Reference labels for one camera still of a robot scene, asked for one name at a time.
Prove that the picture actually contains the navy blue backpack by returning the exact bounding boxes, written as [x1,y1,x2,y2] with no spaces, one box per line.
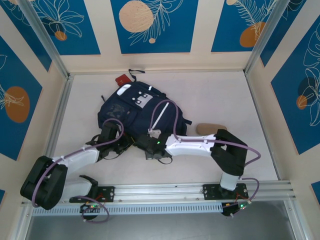
[97,69,193,151]

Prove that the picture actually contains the red leather wallet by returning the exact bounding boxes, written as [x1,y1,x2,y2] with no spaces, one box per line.
[115,73,133,87]

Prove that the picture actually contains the tan pencil case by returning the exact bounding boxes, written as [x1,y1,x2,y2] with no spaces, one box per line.
[196,122,228,136]

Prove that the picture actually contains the black controller board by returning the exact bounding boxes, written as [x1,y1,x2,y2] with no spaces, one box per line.
[221,201,250,218]
[79,202,101,214]

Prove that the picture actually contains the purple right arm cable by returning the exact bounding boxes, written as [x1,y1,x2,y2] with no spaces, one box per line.
[149,99,262,218]

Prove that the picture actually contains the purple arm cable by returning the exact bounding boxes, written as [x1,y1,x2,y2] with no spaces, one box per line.
[149,99,262,218]
[32,118,125,224]

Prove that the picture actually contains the aluminium mounting rail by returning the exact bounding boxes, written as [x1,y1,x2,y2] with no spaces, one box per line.
[21,181,298,207]

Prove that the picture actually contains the aluminium side rail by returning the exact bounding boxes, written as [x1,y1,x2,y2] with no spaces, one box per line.
[37,74,75,186]
[244,71,282,181]

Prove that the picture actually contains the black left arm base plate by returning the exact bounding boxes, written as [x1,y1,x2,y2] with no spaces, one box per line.
[69,185,116,204]

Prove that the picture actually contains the grey slotted cable duct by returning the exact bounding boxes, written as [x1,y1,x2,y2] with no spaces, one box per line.
[31,202,225,216]

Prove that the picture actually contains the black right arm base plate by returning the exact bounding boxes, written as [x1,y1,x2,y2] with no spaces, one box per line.
[202,183,250,201]

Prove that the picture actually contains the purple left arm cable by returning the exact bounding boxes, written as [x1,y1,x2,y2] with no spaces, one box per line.
[32,118,125,224]

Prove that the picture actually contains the blue floral wall panel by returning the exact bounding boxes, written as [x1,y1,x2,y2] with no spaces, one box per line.
[0,34,43,161]
[0,0,53,73]
[32,0,101,56]
[110,0,200,55]
[211,0,278,53]
[259,0,308,68]
[271,23,320,155]

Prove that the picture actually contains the aluminium frame post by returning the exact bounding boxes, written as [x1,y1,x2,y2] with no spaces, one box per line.
[244,0,296,76]
[18,0,70,79]

